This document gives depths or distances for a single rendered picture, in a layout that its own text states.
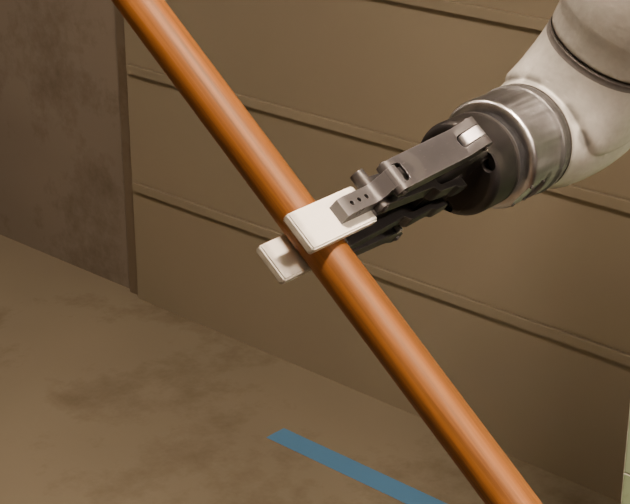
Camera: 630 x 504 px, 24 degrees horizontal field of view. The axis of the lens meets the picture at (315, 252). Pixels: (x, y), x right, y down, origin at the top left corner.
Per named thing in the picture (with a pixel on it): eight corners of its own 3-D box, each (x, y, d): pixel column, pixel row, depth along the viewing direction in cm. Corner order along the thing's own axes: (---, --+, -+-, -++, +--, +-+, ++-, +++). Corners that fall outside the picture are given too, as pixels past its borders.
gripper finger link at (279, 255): (325, 214, 102) (320, 220, 103) (259, 245, 97) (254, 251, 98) (351, 247, 102) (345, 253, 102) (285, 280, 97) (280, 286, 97)
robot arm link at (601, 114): (447, 144, 122) (517, 20, 114) (544, 101, 133) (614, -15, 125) (542, 227, 118) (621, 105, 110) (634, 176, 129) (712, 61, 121)
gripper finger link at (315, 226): (373, 225, 100) (378, 218, 99) (308, 255, 95) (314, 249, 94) (347, 191, 100) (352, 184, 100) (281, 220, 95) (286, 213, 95)
